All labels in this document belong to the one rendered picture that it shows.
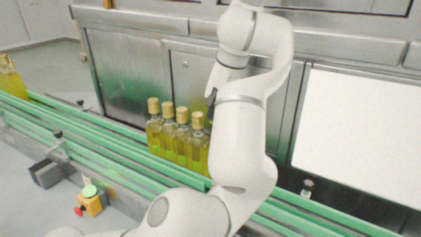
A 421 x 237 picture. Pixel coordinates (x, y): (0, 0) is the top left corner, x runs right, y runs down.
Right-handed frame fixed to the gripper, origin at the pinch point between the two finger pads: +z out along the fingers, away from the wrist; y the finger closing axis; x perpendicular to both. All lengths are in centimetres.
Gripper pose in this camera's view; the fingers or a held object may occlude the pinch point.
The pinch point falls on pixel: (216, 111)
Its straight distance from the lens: 70.6
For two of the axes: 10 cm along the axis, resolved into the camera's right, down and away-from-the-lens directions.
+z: -2.2, 7.7, 6.0
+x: 8.3, 4.7, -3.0
